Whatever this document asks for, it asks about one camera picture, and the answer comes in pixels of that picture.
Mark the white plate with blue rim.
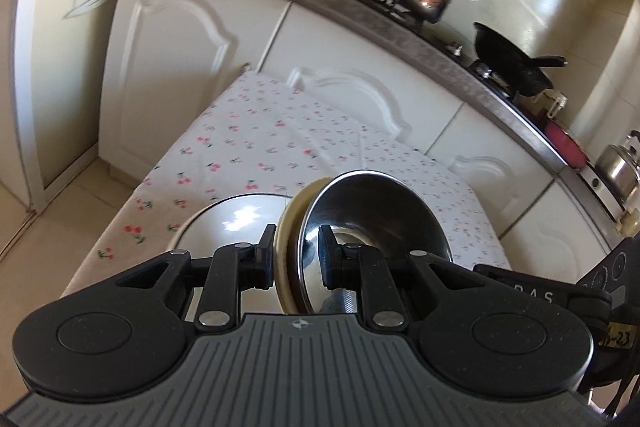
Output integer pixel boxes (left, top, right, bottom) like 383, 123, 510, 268
167, 193, 291, 322

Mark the cream bowl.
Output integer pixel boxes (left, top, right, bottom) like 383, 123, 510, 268
273, 178, 331, 314

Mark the stainless steel bowl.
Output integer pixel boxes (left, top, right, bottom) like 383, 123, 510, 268
295, 170, 452, 313

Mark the white corner cabinet door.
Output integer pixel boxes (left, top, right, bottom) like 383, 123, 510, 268
500, 182, 611, 283

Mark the induction cooker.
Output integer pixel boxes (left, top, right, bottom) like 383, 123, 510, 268
578, 162, 628, 221

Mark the steel kettle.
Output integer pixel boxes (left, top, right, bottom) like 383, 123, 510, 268
594, 130, 640, 205

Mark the cherry print tablecloth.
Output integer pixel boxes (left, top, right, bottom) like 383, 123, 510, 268
65, 72, 510, 294

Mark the red basin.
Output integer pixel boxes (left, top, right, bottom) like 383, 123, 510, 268
544, 120, 588, 169

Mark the white cabinet door right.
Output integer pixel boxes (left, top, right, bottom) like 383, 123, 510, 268
427, 104, 552, 235

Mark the white cabinet door middle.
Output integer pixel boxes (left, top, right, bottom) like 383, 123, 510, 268
262, 4, 462, 153

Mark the white plastic cup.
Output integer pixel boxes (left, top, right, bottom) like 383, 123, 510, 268
540, 89, 567, 119

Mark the white cabinet door left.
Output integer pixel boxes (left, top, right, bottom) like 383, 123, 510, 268
99, 0, 288, 181

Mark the black wok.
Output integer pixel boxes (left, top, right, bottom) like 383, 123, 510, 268
474, 22, 567, 98

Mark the steel countertop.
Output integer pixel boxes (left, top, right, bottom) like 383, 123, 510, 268
286, 0, 622, 245

